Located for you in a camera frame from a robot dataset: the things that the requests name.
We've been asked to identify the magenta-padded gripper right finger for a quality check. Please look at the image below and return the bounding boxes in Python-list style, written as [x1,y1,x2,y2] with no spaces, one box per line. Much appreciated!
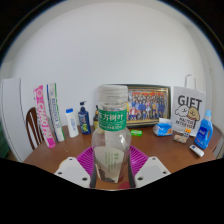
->
[128,145,172,189]

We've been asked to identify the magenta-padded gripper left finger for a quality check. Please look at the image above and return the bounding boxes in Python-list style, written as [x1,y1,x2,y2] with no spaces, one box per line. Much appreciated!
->
[54,145,98,189]

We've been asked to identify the clear green-label drink bottle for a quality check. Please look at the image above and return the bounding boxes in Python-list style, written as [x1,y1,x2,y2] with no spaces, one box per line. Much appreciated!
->
[91,84,133,184]

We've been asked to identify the small green packet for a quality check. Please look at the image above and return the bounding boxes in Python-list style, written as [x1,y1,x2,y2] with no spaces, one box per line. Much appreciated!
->
[130,129,143,137]

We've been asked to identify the blue tissue pack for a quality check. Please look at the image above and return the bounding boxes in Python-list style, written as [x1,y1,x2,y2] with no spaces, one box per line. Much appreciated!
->
[152,117,174,137]

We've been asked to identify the small snack packet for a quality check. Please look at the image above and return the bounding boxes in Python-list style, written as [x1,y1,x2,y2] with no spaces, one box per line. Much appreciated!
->
[172,128,192,144]

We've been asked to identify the white blue-capped small bottle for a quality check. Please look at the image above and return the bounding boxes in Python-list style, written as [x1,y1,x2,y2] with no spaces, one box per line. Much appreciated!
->
[65,108,80,139]

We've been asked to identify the small white remote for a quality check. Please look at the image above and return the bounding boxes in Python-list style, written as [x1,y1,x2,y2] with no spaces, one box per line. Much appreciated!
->
[189,144,205,158]

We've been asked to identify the dark blue pump bottle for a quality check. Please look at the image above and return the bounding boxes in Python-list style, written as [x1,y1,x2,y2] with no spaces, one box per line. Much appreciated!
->
[77,101,92,136]

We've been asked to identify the dark wooden chair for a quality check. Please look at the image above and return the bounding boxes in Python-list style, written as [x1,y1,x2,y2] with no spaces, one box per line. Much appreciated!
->
[25,106,44,151]

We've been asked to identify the tall pink printed box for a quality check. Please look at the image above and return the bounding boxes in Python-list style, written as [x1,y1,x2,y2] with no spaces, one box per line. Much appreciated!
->
[33,84,57,149]

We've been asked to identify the blue detergent bottle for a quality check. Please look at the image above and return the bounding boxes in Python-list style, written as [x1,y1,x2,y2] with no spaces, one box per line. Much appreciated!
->
[194,109,214,150]

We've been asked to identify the framed group photo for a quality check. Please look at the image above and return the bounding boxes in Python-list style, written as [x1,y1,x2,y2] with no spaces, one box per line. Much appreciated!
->
[126,84,172,128]

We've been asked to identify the white paper gift bag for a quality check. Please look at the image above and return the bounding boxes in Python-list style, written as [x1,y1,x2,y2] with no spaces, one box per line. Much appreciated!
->
[169,73,207,137]

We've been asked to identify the white refrigerator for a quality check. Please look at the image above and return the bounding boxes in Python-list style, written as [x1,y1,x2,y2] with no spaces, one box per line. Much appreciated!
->
[0,77,34,163]

